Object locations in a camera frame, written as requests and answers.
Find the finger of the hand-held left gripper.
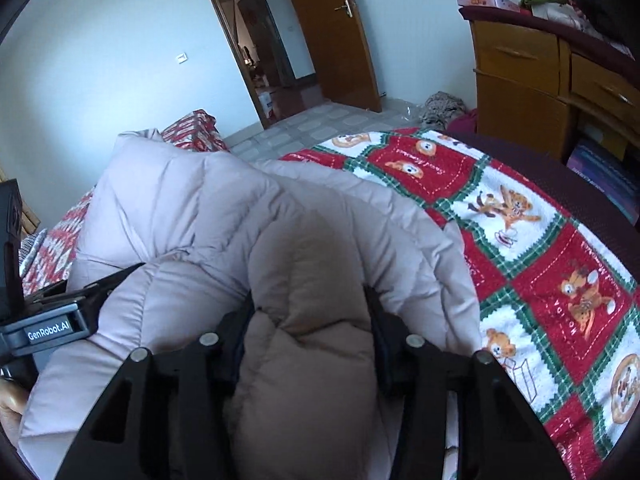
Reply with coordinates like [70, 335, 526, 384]
[62, 261, 147, 306]

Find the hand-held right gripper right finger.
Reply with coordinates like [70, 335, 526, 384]
[361, 284, 572, 480]

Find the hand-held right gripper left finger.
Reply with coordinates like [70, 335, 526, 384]
[56, 292, 257, 480]

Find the beige puffer jacket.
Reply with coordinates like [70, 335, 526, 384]
[17, 127, 483, 480]

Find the person's left hand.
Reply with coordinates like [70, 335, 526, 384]
[0, 376, 27, 433]

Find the grey striped pillow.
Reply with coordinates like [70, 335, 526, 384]
[19, 232, 47, 281]

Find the wooden headboard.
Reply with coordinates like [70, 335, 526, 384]
[20, 199, 42, 234]

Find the red printed blanket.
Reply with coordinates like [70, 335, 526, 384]
[20, 109, 640, 480]

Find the cardboard box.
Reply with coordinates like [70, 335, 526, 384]
[257, 87, 278, 121]

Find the maroon cloth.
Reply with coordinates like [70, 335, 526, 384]
[446, 110, 481, 135]

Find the dark bed footboard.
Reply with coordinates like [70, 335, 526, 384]
[442, 130, 640, 241]

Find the grey cloth heap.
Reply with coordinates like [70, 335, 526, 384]
[419, 91, 468, 131]

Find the purple striped mat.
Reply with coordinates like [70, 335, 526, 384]
[567, 140, 640, 201]

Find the wooden door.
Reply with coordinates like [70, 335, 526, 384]
[277, 0, 383, 113]

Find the wooden desk with drawers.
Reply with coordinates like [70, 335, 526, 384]
[460, 5, 640, 166]

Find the pink printed box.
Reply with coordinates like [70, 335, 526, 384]
[456, 0, 521, 12]

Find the beige cloth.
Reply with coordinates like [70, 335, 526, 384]
[530, 2, 586, 27]

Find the wooden door frame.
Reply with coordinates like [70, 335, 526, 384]
[195, 0, 281, 131]

